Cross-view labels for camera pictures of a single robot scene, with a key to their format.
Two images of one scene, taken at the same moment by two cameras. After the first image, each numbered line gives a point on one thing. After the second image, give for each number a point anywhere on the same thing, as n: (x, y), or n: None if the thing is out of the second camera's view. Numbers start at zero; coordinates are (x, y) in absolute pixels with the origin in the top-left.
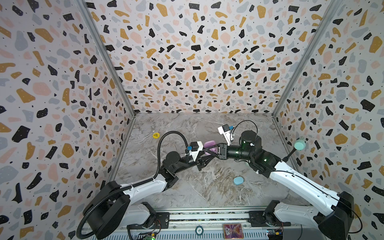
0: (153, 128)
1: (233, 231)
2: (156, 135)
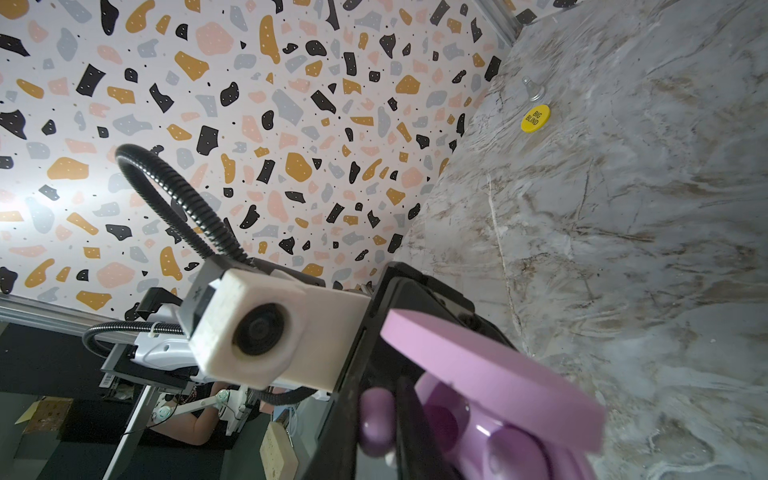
0: (534, 90)
1: None
2: (535, 118)
